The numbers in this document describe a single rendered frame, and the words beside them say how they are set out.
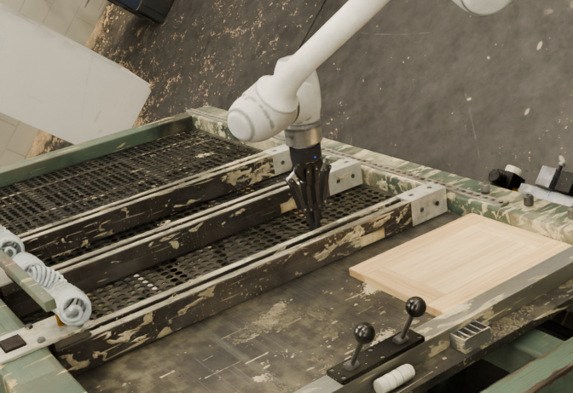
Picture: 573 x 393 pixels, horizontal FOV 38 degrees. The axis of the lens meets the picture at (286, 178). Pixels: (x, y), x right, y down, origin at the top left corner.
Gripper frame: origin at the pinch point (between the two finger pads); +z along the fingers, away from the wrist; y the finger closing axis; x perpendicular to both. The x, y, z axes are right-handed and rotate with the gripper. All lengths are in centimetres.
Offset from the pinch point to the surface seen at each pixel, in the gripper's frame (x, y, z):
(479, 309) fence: 54, 0, 4
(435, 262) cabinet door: 28.8, -12.2, 6.7
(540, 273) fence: 53, -20, 4
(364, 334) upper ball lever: 58, 32, -7
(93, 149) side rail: -133, 5, 6
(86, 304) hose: 17, 65, -10
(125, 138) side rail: -133, -9, 6
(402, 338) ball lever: 53, 19, 2
